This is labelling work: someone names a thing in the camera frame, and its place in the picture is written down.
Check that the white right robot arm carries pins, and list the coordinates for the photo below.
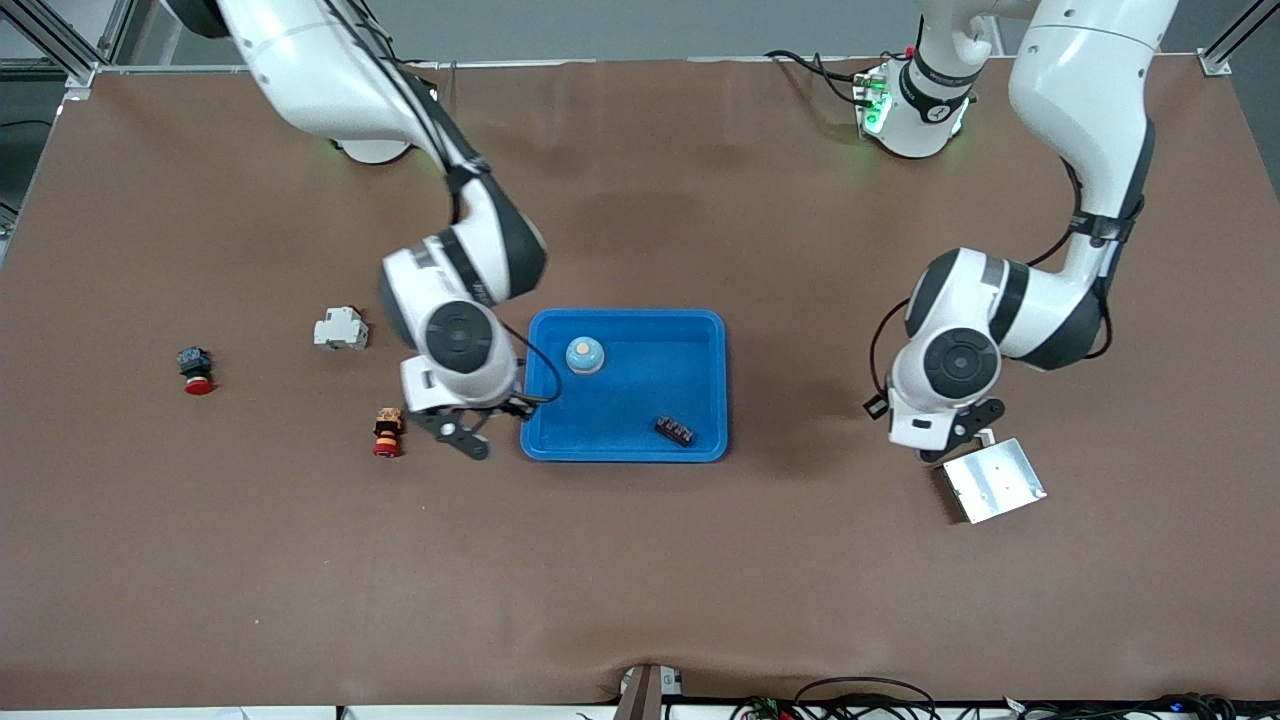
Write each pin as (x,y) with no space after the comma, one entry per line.
(320,80)

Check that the aluminium frame post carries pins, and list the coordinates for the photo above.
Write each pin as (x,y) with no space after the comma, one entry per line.
(1215,62)
(80,75)

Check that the white circuit breaker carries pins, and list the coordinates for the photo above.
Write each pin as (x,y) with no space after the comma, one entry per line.
(338,330)

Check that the blue plastic tray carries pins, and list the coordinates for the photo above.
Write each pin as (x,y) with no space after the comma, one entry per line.
(640,400)

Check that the blue dome call bell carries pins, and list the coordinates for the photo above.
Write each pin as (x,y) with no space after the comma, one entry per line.
(585,357)

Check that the silver metal plate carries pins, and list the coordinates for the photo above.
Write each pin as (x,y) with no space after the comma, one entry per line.
(995,485)

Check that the long dark brown capacitor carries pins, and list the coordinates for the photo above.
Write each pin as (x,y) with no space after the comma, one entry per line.
(674,431)

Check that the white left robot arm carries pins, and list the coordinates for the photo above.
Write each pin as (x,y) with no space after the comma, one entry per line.
(1080,80)

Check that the red mushroom emergency stop button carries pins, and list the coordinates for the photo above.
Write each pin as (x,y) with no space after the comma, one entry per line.
(197,382)

